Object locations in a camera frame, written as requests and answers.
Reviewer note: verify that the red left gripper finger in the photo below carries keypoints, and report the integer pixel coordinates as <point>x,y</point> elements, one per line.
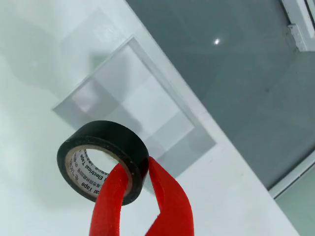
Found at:
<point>109,204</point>

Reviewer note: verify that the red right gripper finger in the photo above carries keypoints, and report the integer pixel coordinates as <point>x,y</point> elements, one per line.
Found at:
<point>172,209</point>

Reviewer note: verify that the black electrical tape roll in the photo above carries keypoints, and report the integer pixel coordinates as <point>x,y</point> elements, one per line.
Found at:
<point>103,132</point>

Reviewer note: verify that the white framed glass door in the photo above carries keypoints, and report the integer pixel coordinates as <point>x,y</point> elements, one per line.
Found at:
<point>295,175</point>

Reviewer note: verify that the white framed glass partition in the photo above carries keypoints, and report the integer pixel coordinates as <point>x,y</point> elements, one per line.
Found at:
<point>299,37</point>

